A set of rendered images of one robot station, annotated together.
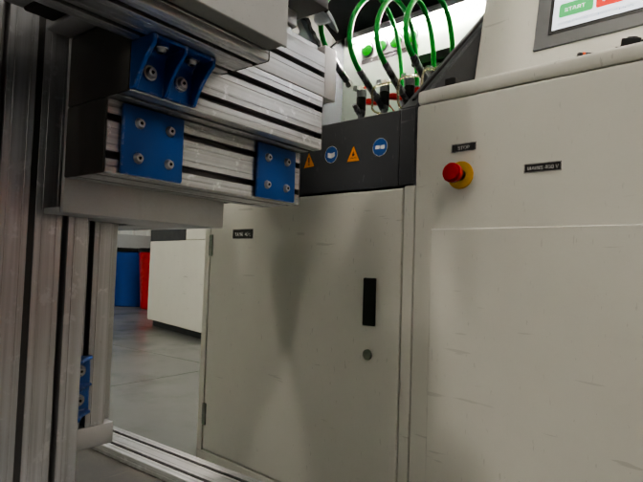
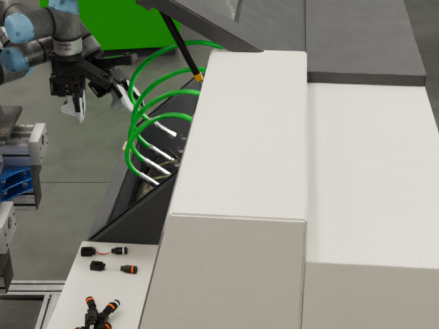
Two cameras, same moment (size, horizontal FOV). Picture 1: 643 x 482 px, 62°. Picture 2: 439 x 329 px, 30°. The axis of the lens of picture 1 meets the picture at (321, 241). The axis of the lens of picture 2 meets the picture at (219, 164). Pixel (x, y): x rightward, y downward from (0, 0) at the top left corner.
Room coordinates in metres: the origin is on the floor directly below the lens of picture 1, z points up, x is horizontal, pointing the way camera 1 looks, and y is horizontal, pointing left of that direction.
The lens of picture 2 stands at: (0.26, -1.86, 2.27)
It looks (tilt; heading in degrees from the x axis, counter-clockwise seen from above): 30 degrees down; 53
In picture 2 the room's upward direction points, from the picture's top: straight up
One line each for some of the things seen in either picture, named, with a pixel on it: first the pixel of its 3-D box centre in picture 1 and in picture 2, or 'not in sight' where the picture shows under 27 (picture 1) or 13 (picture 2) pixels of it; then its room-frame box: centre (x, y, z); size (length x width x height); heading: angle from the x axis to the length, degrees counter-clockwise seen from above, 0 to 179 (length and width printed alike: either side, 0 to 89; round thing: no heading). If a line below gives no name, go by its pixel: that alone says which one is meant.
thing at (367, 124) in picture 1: (299, 164); (117, 204); (1.31, 0.06, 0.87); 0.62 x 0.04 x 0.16; 48
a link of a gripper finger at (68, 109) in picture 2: not in sight; (71, 110); (1.16, 0.01, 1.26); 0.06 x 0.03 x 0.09; 138
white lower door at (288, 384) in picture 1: (287, 338); not in sight; (1.30, 0.07, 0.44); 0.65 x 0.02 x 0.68; 48
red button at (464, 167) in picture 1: (455, 173); not in sight; (0.98, -0.24, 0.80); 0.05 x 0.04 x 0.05; 48
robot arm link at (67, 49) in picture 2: not in sight; (67, 45); (1.17, 0.02, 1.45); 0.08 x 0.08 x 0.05
